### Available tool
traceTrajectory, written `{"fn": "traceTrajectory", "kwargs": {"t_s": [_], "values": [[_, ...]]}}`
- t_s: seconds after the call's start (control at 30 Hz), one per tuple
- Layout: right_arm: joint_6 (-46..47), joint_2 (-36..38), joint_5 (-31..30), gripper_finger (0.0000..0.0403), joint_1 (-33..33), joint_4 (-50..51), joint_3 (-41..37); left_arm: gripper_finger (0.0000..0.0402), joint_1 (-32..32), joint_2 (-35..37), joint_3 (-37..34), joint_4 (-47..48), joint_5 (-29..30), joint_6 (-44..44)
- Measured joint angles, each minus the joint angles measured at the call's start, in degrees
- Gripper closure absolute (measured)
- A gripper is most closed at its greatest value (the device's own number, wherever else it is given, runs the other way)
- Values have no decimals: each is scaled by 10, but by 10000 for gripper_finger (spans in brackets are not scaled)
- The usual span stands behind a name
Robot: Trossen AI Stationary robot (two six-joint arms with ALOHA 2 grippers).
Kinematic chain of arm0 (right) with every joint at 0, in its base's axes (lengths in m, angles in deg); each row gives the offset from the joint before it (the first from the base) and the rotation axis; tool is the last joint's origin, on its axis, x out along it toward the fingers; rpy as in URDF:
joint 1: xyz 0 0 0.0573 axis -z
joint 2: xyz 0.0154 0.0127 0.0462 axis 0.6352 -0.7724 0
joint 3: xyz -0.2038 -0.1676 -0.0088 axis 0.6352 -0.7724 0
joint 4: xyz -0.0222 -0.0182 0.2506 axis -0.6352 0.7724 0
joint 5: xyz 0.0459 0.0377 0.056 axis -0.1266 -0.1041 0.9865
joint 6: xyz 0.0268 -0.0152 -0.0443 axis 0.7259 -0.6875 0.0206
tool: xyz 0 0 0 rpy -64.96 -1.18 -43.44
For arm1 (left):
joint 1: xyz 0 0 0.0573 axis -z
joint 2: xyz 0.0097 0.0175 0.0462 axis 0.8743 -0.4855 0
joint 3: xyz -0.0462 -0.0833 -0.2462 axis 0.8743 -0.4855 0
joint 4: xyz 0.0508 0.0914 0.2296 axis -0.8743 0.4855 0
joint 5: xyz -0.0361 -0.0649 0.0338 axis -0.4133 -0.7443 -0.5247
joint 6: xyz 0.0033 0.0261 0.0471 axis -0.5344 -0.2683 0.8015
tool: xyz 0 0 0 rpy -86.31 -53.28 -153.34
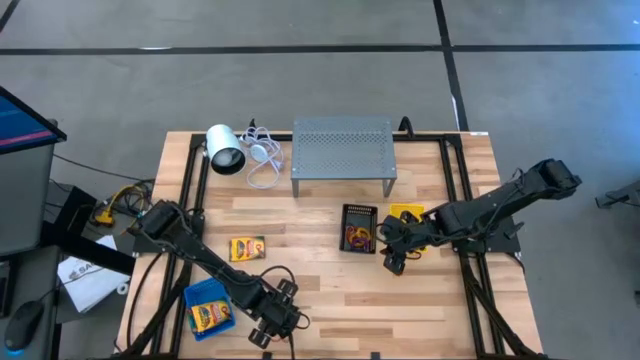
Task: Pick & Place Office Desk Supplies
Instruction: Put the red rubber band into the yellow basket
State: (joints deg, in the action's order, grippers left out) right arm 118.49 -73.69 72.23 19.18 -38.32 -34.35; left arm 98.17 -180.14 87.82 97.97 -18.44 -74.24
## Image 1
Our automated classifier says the black floor stand foot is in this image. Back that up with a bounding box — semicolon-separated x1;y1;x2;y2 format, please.
594;180;640;234

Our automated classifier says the white lamp cable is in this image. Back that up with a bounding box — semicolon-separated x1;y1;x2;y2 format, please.
238;124;286;190

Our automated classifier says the yellow crayon box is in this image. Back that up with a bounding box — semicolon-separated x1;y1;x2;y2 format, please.
189;299;234;334
228;235;267;263

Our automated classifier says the blue plastic basket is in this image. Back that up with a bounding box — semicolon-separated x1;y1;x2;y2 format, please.
183;277;237;343

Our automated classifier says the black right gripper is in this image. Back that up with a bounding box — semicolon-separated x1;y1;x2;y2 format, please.
380;209;436;276

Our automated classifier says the white desk lamp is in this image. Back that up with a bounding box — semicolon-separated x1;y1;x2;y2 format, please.
204;123;247;176

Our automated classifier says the black plastic basket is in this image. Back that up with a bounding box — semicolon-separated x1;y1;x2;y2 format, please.
339;202;379;255

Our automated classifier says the grey perforated metal riser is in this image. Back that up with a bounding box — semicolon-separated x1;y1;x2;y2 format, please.
290;116;399;199

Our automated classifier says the monitor with blue screen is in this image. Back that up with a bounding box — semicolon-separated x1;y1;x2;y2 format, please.
0;85;68;156

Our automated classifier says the yellow plastic basket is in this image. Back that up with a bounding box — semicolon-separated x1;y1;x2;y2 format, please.
389;202;429;254

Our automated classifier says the black computer mouse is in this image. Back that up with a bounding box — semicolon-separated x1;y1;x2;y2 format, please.
3;299;45;354

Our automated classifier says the white printed paper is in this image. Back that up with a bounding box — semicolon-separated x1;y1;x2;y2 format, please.
56;234;132;314

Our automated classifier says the yellow cable plug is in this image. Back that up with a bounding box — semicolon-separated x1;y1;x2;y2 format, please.
93;185;136;229

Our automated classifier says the grey cabinet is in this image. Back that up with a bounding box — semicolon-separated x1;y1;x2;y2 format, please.
0;143;56;257

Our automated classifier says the black stand beam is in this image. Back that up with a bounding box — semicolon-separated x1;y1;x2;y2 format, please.
39;189;137;276

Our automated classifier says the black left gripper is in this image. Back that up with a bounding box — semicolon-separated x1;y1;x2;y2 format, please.
247;277;312;350

